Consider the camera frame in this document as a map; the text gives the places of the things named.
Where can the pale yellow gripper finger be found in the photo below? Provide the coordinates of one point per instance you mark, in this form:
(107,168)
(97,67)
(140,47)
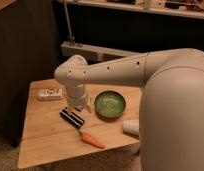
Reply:
(88,108)

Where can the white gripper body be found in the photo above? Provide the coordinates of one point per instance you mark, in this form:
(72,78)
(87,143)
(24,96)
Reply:
(77,97)

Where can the black striped rectangular bar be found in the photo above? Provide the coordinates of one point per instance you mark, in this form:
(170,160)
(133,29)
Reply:
(72,118)

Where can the green ceramic bowl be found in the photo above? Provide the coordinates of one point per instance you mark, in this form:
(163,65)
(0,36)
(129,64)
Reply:
(109,104)

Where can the white paper cup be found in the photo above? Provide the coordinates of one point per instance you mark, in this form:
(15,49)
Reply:
(131,127)

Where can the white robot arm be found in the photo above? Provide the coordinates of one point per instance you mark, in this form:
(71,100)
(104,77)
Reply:
(171,116)

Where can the clear plastic bottle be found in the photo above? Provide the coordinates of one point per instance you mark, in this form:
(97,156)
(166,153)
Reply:
(50,94)

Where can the orange toy carrot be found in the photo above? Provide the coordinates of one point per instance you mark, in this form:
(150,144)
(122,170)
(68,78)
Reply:
(87,138)

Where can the upper wooden shelf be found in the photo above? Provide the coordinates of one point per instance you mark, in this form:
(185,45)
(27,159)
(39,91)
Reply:
(142,7)

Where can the metal shelf rail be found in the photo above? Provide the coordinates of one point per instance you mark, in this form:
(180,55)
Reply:
(93,53)

